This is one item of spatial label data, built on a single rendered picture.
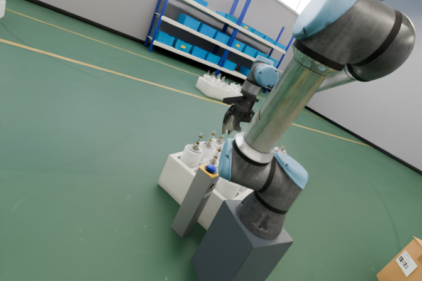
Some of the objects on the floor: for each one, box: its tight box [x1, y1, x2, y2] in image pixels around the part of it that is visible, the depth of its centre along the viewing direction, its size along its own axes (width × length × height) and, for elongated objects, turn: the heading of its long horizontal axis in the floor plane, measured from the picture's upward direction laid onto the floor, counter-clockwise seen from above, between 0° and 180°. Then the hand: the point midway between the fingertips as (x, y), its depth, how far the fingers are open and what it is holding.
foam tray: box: [195, 77, 231, 100], centre depth 362 cm, size 39×39×18 cm
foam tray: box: [158, 151, 254, 231], centre depth 122 cm, size 39×39×18 cm
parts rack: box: [143, 0, 294, 93], centre depth 589 cm, size 64×368×194 cm, turn 69°
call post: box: [171, 167, 220, 238], centre depth 93 cm, size 7×7×31 cm
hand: (225, 130), depth 104 cm, fingers open, 3 cm apart
